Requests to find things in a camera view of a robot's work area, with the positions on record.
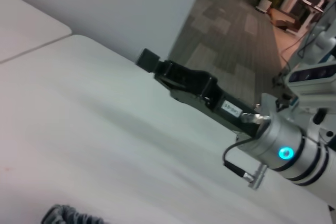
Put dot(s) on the white machine in background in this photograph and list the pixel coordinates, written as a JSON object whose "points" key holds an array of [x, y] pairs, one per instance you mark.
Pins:
{"points": [[324, 40]]}

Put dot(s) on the blue denim shorts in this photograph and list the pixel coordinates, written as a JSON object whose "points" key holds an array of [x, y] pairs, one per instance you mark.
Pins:
{"points": [[71, 214]]}

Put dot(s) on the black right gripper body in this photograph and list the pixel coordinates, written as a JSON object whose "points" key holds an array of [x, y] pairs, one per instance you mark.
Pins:
{"points": [[231, 115]]}

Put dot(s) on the standing desk with white legs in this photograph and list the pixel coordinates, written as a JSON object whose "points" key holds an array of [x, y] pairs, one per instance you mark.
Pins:
{"points": [[312, 9]]}

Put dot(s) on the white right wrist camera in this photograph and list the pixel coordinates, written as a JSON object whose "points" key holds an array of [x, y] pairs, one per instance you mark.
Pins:
{"points": [[312, 77]]}

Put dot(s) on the low wooden furniture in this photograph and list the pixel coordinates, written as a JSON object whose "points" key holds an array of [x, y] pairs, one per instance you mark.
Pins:
{"points": [[284, 20]]}

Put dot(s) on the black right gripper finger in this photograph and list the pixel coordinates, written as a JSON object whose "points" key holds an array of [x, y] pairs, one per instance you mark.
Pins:
{"points": [[181, 79]]}

